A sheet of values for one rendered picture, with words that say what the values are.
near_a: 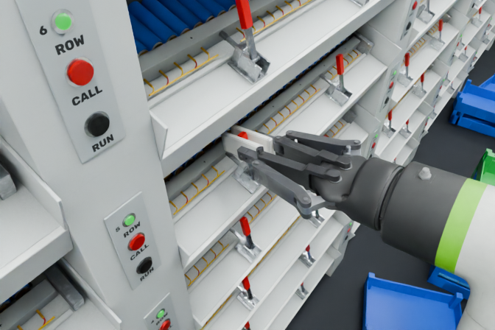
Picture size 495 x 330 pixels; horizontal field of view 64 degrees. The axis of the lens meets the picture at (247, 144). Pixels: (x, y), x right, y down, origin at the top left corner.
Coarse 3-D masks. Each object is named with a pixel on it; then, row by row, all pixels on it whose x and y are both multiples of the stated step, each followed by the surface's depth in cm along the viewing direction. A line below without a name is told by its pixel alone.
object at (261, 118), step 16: (352, 48) 80; (320, 64) 74; (336, 64) 78; (304, 80) 70; (288, 96) 67; (272, 112) 64; (256, 128) 62; (208, 160) 56; (176, 176) 53; (192, 176) 53; (176, 192) 52; (176, 208) 52
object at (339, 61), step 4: (336, 56) 68; (340, 56) 68; (336, 60) 69; (340, 60) 68; (340, 64) 69; (340, 68) 69; (340, 72) 69; (340, 76) 70; (340, 80) 70; (340, 84) 71; (340, 88) 71; (344, 88) 72
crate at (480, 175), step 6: (486, 156) 121; (492, 156) 120; (486, 162) 122; (492, 162) 122; (480, 168) 122; (486, 168) 123; (492, 168) 124; (480, 174) 119; (486, 174) 125; (492, 174) 125; (480, 180) 116; (486, 180) 123; (492, 180) 123
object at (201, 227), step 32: (384, 64) 83; (320, 96) 73; (352, 96) 75; (288, 128) 66; (320, 128) 68; (224, 160) 59; (192, 192) 55; (224, 192) 56; (256, 192) 57; (192, 224) 52; (224, 224) 53; (192, 256) 50
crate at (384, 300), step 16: (368, 288) 138; (384, 288) 138; (400, 288) 136; (416, 288) 133; (368, 304) 134; (384, 304) 134; (400, 304) 134; (416, 304) 134; (432, 304) 134; (448, 304) 134; (368, 320) 130; (384, 320) 130; (400, 320) 130; (416, 320) 130; (432, 320) 130; (448, 320) 130
